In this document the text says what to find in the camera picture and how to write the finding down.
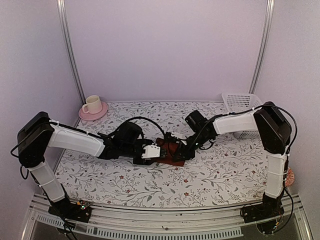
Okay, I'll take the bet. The pink object at right edge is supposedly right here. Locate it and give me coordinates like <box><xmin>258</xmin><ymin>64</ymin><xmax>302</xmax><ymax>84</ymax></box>
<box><xmin>285</xmin><ymin>167</ymin><xmax>295</xmax><ymax>187</ymax></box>

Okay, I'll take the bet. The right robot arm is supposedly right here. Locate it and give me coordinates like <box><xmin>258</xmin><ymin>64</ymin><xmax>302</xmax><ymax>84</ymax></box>
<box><xmin>170</xmin><ymin>101</ymin><xmax>298</xmax><ymax>218</ymax></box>

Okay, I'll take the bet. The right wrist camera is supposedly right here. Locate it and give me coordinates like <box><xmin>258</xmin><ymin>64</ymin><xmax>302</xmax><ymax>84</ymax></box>
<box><xmin>164</xmin><ymin>132</ymin><xmax>187</xmax><ymax>145</ymax></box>

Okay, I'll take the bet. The aluminium frame post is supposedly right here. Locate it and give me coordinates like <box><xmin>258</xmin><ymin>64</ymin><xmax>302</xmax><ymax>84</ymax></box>
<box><xmin>56</xmin><ymin>0</ymin><xmax>86</xmax><ymax>104</ymax></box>
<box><xmin>248</xmin><ymin>0</ymin><xmax>275</xmax><ymax>94</ymax></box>

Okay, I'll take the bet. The cream ribbed mug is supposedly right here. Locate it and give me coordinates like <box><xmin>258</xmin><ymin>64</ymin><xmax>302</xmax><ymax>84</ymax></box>
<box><xmin>82</xmin><ymin>95</ymin><xmax>103</xmax><ymax>114</ymax></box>

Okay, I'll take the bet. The dark red towel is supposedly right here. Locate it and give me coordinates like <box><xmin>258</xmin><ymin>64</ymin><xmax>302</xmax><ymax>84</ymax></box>
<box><xmin>155</xmin><ymin>137</ymin><xmax>185</xmax><ymax>167</ymax></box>

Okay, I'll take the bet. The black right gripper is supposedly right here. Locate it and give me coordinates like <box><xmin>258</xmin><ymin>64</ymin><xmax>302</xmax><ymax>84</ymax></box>
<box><xmin>173</xmin><ymin>131</ymin><xmax>211</xmax><ymax>162</ymax></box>

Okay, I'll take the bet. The white plastic basket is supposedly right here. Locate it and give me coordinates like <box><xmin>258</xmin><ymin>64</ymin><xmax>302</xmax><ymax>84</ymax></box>
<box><xmin>221</xmin><ymin>93</ymin><xmax>263</xmax><ymax>139</ymax></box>

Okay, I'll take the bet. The right aluminium frame post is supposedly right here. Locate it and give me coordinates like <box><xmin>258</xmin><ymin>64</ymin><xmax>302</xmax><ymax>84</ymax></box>
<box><xmin>248</xmin><ymin>0</ymin><xmax>275</xmax><ymax>94</ymax></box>

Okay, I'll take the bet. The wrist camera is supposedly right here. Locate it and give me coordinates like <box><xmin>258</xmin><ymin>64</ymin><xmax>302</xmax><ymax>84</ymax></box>
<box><xmin>164</xmin><ymin>132</ymin><xmax>187</xmax><ymax>145</ymax></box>
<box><xmin>141</xmin><ymin>145</ymin><xmax>167</xmax><ymax>159</ymax></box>

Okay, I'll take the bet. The front aluminium rail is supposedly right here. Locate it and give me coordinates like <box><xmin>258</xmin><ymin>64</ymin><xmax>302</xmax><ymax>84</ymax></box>
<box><xmin>21</xmin><ymin>194</ymin><xmax>315</xmax><ymax>240</ymax></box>

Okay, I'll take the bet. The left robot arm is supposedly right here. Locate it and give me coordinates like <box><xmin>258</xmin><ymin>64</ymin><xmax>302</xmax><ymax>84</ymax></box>
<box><xmin>10</xmin><ymin>111</ymin><xmax>162</xmax><ymax>217</ymax></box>

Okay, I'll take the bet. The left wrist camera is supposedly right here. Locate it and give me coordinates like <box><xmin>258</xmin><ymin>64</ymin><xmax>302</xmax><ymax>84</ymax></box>
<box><xmin>141</xmin><ymin>145</ymin><xmax>167</xmax><ymax>159</ymax></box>

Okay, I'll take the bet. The left aluminium frame post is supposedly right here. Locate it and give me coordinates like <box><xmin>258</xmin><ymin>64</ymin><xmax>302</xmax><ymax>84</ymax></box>
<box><xmin>56</xmin><ymin>0</ymin><xmax>86</xmax><ymax>104</ymax></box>

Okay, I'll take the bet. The pink saucer plate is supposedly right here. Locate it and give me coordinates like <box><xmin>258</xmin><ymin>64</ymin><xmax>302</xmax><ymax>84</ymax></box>
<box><xmin>78</xmin><ymin>102</ymin><xmax>108</xmax><ymax>122</ymax></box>

